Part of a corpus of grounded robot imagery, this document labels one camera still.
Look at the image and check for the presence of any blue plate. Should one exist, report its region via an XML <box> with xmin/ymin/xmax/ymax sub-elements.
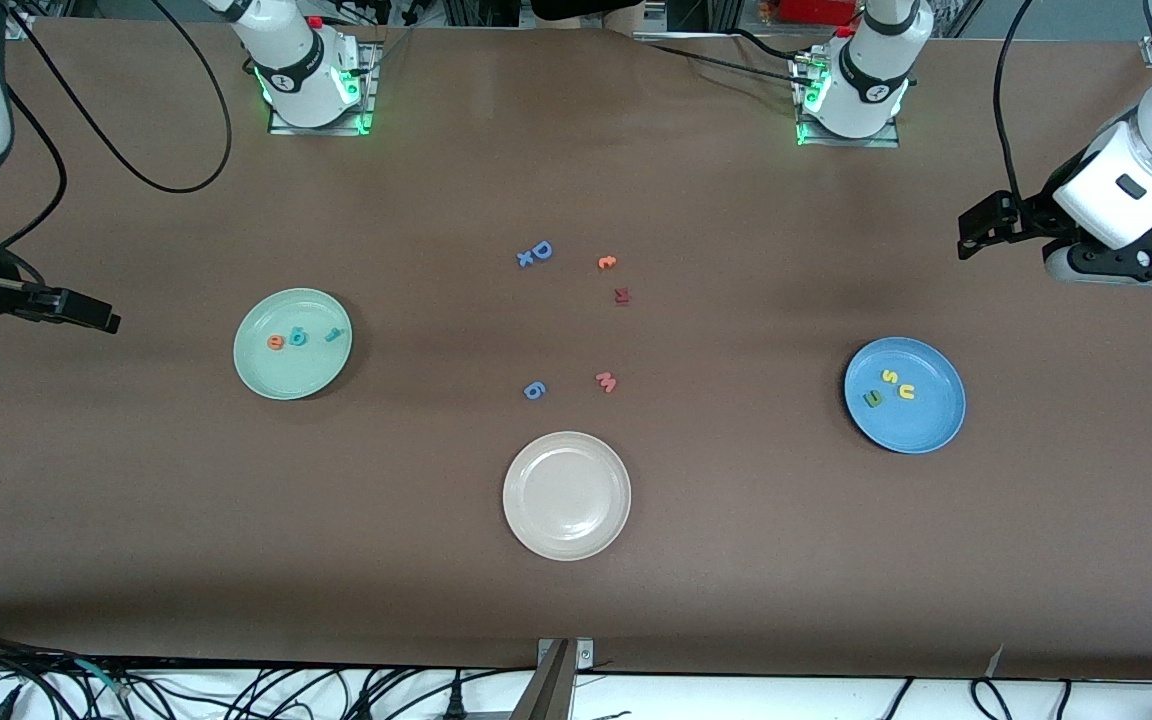
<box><xmin>844</xmin><ymin>337</ymin><xmax>967</xmax><ymax>455</ymax></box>

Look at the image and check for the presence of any light green plate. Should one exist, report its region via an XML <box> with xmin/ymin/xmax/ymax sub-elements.
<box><xmin>233</xmin><ymin>288</ymin><xmax>354</xmax><ymax>401</ymax></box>

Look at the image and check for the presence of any brown table cover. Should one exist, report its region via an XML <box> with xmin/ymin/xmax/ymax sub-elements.
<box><xmin>0</xmin><ymin>18</ymin><xmax>1152</xmax><ymax>683</ymax></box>

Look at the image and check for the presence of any red box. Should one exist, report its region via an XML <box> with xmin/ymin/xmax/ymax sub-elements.
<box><xmin>779</xmin><ymin>0</ymin><xmax>862</xmax><ymax>26</ymax></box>

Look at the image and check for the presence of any person in background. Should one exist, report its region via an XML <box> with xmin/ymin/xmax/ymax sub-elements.
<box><xmin>531</xmin><ymin>0</ymin><xmax>649</xmax><ymax>31</ymax></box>

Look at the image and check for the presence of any beige plate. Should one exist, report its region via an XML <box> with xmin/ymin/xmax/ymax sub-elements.
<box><xmin>502</xmin><ymin>431</ymin><xmax>633</xmax><ymax>562</ymax></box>

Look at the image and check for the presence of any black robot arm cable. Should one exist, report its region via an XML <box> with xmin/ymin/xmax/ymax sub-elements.
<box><xmin>993</xmin><ymin>0</ymin><xmax>1037</xmax><ymax>216</ymax></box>
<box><xmin>0</xmin><ymin>0</ymin><xmax>234</xmax><ymax>291</ymax></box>

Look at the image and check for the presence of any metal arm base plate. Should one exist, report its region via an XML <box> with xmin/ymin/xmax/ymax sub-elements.
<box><xmin>794</xmin><ymin>50</ymin><xmax>902</xmax><ymax>149</ymax></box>
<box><xmin>268</xmin><ymin>42</ymin><xmax>382</xmax><ymax>136</ymax></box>

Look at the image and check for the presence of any black base cable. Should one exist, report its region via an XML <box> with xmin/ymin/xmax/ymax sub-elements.
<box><xmin>651</xmin><ymin>45</ymin><xmax>817</xmax><ymax>86</ymax></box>
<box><xmin>726</xmin><ymin>28</ymin><xmax>817</xmax><ymax>61</ymax></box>

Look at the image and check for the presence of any teal cable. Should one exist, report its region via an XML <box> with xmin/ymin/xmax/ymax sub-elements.
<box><xmin>74</xmin><ymin>658</ymin><xmax>132</xmax><ymax>698</ymax></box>

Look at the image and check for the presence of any small metal table bracket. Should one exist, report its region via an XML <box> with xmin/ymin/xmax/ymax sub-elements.
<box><xmin>536</xmin><ymin>638</ymin><xmax>595</xmax><ymax>671</ymax></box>

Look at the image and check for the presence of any grey aluminium post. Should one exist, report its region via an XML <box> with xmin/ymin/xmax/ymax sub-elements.
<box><xmin>511</xmin><ymin>640</ymin><xmax>577</xmax><ymax>720</ymax></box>

